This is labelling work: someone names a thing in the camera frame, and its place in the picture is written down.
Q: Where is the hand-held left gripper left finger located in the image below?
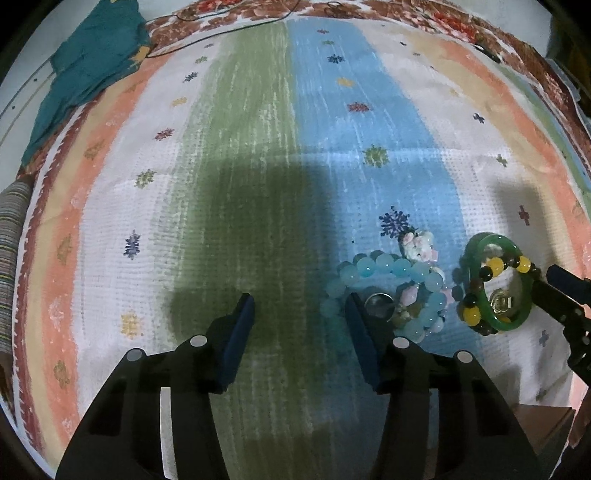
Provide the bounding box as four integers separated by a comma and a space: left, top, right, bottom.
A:
55, 292, 257, 480

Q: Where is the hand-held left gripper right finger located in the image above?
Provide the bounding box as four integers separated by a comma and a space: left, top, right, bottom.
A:
345, 292, 541, 480

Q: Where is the black cable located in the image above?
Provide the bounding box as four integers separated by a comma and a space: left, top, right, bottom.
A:
147, 11, 289, 60

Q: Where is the silver ring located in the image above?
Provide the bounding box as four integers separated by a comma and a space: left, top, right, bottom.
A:
364, 293, 394, 320

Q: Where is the pink flower bead bracelet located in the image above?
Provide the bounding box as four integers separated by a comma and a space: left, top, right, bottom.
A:
392, 284, 452, 324

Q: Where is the yellow and dark bead bracelet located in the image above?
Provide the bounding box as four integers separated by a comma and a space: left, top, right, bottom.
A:
455, 255, 539, 337

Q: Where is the striped bolster pillow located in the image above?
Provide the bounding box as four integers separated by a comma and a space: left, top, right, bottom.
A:
0, 180, 34, 363

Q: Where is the light blue bead bracelet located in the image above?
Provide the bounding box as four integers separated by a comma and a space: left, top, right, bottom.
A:
323, 249, 451, 343

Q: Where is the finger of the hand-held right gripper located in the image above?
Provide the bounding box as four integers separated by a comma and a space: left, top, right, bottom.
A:
546, 264, 591, 306
531, 276, 591, 380

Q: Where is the teal cloth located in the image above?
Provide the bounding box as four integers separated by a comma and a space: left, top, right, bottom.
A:
21, 0, 154, 163

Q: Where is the striped pastel blanket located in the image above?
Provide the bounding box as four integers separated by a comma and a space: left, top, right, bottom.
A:
0, 9, 591, 480

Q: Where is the small black device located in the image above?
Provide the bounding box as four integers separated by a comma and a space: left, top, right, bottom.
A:
475, 44, 505, 64

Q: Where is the green jade bangle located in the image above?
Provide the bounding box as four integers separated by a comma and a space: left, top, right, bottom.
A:
463, 233, 536, 335

